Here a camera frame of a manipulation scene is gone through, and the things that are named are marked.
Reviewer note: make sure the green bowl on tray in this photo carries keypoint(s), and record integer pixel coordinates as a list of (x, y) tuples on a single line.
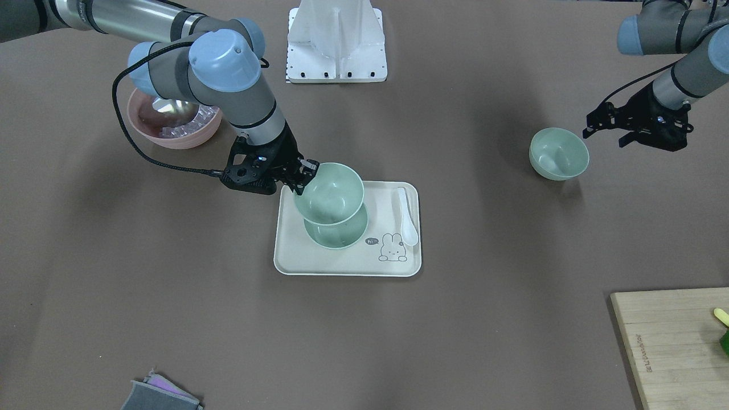
[(341, 235)]

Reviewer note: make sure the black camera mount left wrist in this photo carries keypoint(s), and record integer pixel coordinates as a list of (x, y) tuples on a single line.
[(606, 116)]

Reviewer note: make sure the metal ice scoop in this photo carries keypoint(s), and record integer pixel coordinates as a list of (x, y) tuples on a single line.
[(175, 109)]

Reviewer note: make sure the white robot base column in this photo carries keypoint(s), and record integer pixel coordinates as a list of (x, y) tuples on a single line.
[(336, 42)]

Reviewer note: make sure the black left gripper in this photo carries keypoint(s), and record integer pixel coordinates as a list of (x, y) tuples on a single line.
[(647, 106)]

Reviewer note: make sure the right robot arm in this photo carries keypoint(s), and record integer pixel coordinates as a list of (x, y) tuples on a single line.
[(183, 54)]

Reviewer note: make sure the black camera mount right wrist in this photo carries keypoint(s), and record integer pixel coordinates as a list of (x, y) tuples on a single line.
[(248, 167)]

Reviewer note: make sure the green bowl from end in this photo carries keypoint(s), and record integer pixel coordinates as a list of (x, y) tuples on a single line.
[(333, 196)]

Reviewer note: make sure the yellow plastic knife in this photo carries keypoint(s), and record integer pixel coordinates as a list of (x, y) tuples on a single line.
[(722, 316)]

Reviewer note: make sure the white rabbit tray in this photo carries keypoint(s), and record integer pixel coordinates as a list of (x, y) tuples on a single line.
[(381, 251)]

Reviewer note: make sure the grey cloth pouch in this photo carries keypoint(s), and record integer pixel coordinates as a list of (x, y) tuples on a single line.
[(155, 391)]

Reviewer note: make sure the white ceramic spoon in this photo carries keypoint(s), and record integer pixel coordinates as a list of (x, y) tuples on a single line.
[(408, 230)]

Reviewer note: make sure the green lime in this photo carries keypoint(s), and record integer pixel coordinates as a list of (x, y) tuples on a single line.
[(724, 342)]

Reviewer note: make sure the black camera mount wrist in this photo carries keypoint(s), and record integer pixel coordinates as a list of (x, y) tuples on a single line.
[(248, 167), (606, 116)]

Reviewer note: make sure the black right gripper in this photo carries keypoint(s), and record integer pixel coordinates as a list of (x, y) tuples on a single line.
[(284, 152)]

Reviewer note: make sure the bamboo cutting board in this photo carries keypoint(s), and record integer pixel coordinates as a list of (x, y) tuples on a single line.
[(672, 341)]

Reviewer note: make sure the pink bowl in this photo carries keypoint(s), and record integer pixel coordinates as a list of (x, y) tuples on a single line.
[(183, 137)]

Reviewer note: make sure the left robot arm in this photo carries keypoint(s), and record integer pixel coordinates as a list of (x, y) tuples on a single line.
[(698, 36)]

